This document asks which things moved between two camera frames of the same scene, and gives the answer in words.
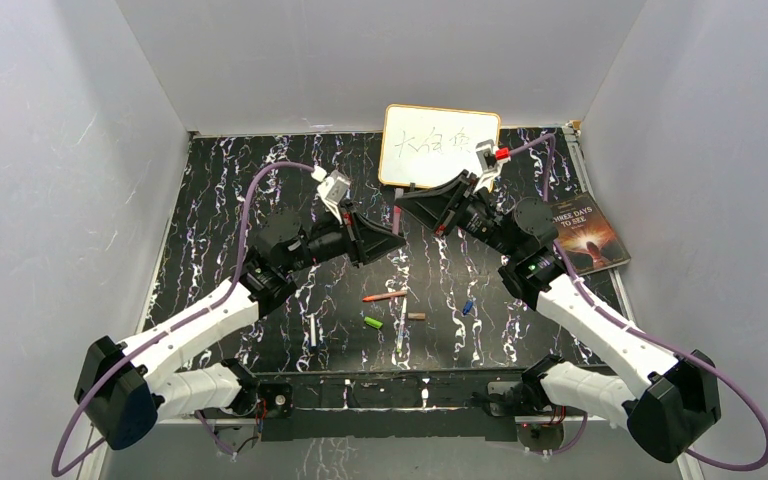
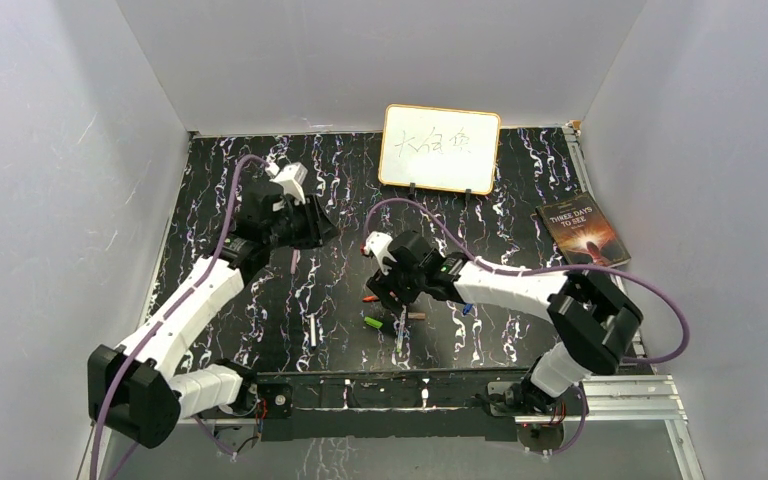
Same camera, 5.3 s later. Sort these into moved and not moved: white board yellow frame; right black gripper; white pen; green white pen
Moved: right black gripper
Not moved: white board yellow frame; green white pen; white pen
